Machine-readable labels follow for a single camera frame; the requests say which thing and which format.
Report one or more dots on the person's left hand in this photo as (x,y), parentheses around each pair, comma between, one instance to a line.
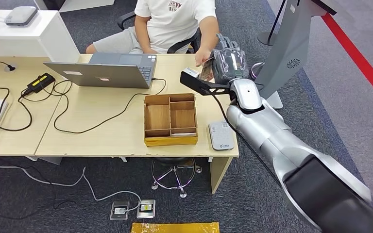
(202,56)

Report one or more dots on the grey laptop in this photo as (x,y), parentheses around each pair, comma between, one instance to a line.
(109,75)

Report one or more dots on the white display plinth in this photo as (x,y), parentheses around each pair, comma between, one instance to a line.
(83,4)

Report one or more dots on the chrome stool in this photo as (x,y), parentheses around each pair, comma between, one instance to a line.
(173,173)

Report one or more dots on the grey flat device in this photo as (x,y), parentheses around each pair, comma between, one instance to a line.
(20,15)

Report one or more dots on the white card reader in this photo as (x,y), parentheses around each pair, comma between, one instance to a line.
(221,136)

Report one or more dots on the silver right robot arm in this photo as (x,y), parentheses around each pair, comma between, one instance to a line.
(286,144)

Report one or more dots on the white room key card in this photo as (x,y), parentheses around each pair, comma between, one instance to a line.
(183,134)

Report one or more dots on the light wood desk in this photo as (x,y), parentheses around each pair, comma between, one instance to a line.
(109,141)
(12,141)

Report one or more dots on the chrome round base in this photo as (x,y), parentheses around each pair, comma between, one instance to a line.
(254,72)

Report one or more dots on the person's left forearm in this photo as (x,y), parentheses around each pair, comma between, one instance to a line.
(209,38)

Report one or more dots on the ID card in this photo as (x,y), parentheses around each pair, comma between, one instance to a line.
(207,70)

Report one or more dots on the person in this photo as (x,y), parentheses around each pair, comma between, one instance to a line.
(173,25)

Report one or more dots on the white cabinet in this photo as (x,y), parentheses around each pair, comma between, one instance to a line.
(28,41)

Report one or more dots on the wooden compartment box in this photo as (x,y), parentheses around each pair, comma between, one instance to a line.
(157,117)

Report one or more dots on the black office chair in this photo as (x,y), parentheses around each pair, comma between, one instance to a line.
(181,45)

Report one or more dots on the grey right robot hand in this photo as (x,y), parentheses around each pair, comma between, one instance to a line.
(230,64)

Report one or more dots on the red floor tape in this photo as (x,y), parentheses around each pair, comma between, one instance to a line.
(360,61)

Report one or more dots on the black stanchion pole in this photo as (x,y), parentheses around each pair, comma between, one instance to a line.
(268,38)

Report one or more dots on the black power adapter yellow label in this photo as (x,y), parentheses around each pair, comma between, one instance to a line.
(41,82)

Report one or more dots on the open floor socket box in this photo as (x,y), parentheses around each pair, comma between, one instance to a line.
(119,210)

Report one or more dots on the yellow floor tape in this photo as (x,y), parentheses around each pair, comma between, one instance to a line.
(173,227)

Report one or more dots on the grey kiosk stand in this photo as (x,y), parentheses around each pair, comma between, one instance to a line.
(283,54)

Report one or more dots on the person's right forearm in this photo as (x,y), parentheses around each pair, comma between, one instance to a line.
(143,35)

